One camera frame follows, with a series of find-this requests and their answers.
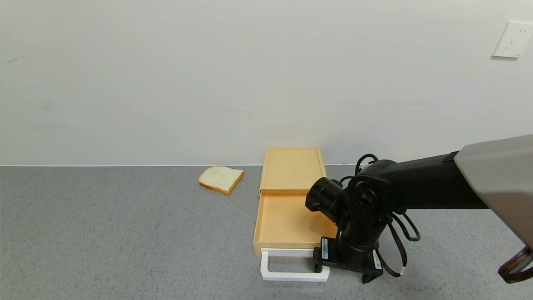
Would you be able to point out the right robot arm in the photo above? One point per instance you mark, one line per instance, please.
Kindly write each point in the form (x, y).
(424, 183)

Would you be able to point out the white bread slice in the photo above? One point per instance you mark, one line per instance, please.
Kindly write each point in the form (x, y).
(220, 179)

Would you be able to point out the white wall socket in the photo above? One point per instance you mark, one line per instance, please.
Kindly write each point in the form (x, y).
(513, 39)

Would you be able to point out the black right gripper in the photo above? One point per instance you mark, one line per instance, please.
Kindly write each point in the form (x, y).
(348, 262)

